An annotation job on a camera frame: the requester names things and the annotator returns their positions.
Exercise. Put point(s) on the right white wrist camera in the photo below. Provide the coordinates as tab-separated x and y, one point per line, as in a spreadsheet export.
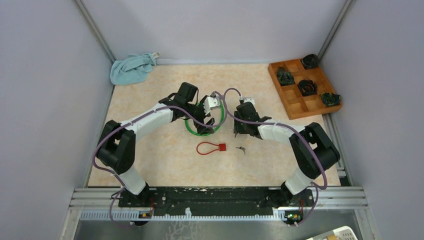
248	100

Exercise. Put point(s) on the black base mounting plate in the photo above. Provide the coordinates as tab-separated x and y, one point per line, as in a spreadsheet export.
215	201

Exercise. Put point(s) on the white plastic basket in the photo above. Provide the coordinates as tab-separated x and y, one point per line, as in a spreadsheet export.
340	233

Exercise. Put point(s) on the dark green flower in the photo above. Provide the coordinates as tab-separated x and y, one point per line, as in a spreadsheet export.
284	77
330	99

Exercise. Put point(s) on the silver key pair lower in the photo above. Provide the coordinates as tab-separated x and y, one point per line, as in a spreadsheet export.
243	149

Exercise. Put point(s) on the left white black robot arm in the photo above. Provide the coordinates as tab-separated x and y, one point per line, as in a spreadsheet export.
117	144

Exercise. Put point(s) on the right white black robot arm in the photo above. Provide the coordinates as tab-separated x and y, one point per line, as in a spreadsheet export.
313	150

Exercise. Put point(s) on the orange wooden compartment tray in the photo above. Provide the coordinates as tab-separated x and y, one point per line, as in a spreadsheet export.
295	104

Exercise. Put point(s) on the dark orange flower centre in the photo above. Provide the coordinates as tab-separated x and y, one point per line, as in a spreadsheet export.
307	87

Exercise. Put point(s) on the dark green flower right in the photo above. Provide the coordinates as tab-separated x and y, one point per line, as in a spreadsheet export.
330	99

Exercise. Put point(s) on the dark flower top corner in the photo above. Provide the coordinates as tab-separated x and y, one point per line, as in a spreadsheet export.
310	61

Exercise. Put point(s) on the aluminium frame rail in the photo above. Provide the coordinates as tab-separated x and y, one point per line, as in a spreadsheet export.
101	203

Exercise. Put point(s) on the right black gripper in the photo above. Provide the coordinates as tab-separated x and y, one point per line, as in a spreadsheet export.
238	129

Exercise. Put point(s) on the dark green flower left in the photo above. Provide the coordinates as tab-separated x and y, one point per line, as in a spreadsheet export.
284	77

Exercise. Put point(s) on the red cable padlock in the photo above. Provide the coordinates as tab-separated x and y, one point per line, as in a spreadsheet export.
205	148

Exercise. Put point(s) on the green cable lock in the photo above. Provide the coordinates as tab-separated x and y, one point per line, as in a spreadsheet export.
208	131

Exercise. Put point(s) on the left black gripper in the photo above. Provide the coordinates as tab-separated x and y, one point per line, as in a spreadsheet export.
202	129

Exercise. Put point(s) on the light blue cloth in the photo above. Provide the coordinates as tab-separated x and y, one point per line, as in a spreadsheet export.
134	69

